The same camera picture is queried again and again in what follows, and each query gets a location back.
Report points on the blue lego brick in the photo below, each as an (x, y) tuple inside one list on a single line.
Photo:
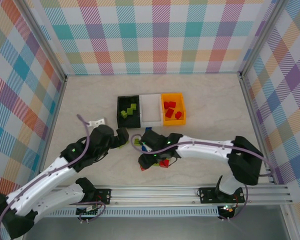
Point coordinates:
[(148, 129), (145, 149)]

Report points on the red lego brick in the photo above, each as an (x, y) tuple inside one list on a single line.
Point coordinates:
[(169, 113), (178, 115), (165, 163), (170, 104), (144, 168)]

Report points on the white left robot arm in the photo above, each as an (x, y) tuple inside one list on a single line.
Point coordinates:
[(40, 180)]

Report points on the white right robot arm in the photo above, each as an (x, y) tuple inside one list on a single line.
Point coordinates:
[(205, 150)]

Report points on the orange plastic container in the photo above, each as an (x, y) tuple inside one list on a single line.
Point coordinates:
[(175, 122)]

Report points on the white plastic container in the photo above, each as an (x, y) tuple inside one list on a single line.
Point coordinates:
[(150, 110)]

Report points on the black plastic container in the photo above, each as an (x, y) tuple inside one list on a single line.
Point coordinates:
[(128, 124)]

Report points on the small circuit board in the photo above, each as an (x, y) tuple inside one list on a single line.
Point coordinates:
[(228, 209), (88, 209)]

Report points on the grey metal panel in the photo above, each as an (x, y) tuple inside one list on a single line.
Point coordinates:
[(165, 230)]

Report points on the white bracket piece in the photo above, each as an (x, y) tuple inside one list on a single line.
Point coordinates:
[(98, 122)]

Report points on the aluminium frame rail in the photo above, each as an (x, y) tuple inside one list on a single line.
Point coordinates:
[(257, 125), (56, 110)]

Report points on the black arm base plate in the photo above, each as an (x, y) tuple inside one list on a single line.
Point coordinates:
[(207, 195), (103, 196)]

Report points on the wide aluminium mounting rail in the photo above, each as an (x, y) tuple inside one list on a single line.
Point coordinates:
[(152, 196)]

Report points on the aluminium frame post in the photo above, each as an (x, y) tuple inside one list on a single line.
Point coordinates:
[(261, 37), (47, 42)]

